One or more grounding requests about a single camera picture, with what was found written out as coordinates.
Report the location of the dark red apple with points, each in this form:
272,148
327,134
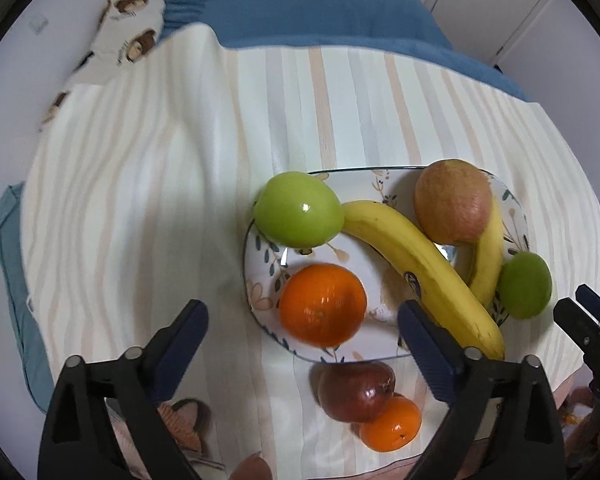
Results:
355,392

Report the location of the teal cushion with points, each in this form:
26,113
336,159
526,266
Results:
35,366

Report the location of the striped cat print blanket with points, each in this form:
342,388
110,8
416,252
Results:
140,196

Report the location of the long banana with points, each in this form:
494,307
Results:
445,296

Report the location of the bear print pillow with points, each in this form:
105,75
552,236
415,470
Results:
127,31

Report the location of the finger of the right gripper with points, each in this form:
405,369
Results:
588,299
581,328

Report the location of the blue duvet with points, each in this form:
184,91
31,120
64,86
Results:
399,26

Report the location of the tan red apple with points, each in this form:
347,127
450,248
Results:
452,202

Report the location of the white door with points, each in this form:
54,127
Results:
485,29

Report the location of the oval deer pattern tray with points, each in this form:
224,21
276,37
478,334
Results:
266,267

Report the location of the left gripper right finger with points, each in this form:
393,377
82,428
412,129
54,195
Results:
435,351

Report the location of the wall switch left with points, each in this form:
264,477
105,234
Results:
37,23

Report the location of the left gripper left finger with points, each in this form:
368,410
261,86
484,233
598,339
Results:
173,347

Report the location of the orange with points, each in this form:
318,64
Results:
323,305
394,428

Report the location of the green apple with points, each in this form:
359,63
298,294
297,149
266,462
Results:
298,211
525,286

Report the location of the curved banana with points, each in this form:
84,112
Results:
480,264

